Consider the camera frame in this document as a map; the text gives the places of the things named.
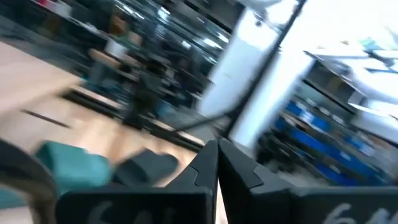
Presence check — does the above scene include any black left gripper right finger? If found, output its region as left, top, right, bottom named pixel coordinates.
left=218, top=139, right=398, bottom=224

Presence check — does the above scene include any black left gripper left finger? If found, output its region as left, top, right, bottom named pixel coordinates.
left=55, top=139, right=220, bottom=224

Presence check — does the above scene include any black foam slide sandal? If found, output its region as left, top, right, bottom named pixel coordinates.
left=112, top=148, right=180, bottom=188

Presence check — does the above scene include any teal foam slide sandal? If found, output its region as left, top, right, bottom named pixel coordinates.
left=34, top=140, right=113, bottom=196
left=0, top=185, right=27, bottom=210

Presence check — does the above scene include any shelving with blue bins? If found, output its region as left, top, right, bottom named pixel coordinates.
left=257, top=58, right=398, bottom=187

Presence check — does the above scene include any white pillar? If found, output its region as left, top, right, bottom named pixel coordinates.
left=197, top=7, right=282, bottom=119

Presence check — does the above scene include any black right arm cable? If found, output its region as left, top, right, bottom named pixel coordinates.
left=172, top=110, right=239, bottom=134

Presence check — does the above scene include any black table edge rail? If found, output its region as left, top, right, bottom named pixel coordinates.
left=60, top=88, right=208, bottom=153

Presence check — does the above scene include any black left wrist cable loop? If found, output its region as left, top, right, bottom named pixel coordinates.
left=0, top=138, right=59, bottom=224

